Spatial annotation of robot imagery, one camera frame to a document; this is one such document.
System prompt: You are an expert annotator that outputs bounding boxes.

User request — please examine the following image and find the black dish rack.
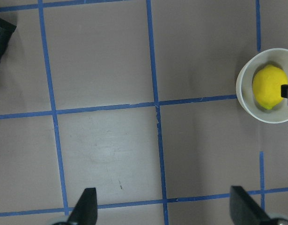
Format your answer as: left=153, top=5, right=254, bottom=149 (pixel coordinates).
left=0, top=18, right=16, bottom=61

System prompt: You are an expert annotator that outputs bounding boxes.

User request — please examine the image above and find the white bowl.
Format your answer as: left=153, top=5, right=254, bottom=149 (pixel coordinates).
left=236, top=48, right=288, bottom=124

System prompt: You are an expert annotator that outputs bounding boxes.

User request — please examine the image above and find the yellow lemon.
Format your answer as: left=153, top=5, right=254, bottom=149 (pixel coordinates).
left=252, top=64, right=288, bottom=110

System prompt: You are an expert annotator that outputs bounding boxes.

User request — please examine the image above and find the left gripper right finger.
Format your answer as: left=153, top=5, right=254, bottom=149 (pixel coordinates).
left=229, top=186, right=275, bottom=225

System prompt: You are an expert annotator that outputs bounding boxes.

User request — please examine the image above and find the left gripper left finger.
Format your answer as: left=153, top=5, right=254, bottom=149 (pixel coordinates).
left=65, top=187, right=97, bottom=225

